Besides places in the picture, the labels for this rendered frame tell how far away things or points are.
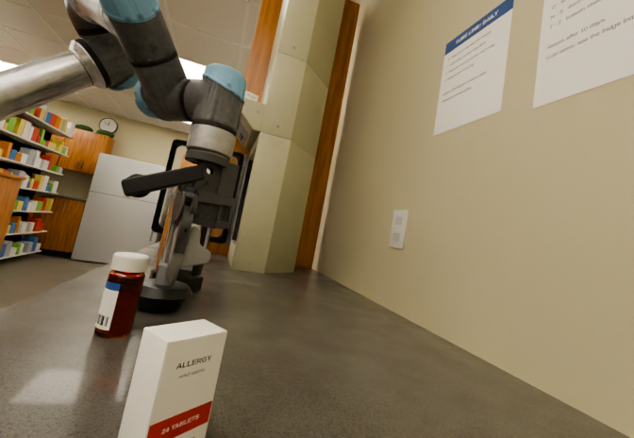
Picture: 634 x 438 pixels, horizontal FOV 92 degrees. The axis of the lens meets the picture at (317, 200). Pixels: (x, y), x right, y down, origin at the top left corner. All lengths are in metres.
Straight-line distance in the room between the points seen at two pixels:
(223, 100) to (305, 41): 0.76
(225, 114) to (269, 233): 0.60
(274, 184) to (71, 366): 0.81
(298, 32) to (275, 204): 0.63
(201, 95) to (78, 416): 0.43
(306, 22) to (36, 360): 1.18
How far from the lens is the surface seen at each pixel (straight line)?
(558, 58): 0.74
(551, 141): 0.67
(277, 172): 1.07
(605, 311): 0.58
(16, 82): 0.93
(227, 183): 0.54
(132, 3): 0.57
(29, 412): 0.32
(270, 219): 1.06
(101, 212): 6.18
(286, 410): 0.33
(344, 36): 1.80
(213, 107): 0.54
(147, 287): 0.53
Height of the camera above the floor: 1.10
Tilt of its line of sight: 7 degrees up
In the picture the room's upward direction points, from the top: 11 degrees clockwise
